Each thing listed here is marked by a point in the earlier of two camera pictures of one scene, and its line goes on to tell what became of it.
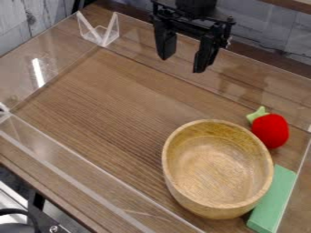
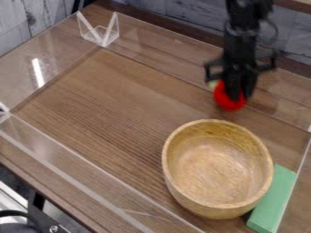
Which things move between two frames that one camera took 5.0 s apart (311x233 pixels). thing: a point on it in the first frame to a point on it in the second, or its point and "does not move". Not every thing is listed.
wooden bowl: x=218 y=167 does not move
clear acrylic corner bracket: x=101 y=35 does not move
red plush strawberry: x=270 y=127 to x=224 y=98
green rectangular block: x=268 y=216 does not move
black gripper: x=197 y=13 to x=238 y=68
